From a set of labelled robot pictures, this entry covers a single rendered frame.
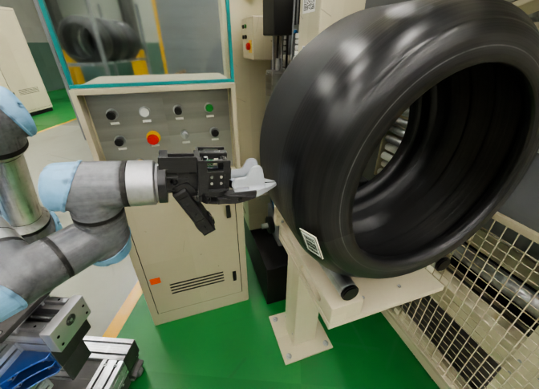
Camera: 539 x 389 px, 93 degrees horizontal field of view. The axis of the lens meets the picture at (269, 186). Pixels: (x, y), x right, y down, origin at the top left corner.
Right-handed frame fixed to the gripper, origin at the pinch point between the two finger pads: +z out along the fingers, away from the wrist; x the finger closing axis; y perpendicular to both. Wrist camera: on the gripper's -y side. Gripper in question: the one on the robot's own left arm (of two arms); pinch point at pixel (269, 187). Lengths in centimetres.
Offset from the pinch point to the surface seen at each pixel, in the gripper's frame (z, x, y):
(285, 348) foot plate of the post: 31, 27, -111
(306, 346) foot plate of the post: 41, 25, -110
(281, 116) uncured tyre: 1.7, 2.3, 13.3
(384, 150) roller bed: 64, 38, -7
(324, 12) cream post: 19.1, 25.9, 33.9
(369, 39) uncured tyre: 9.9, -6.7, 26.4
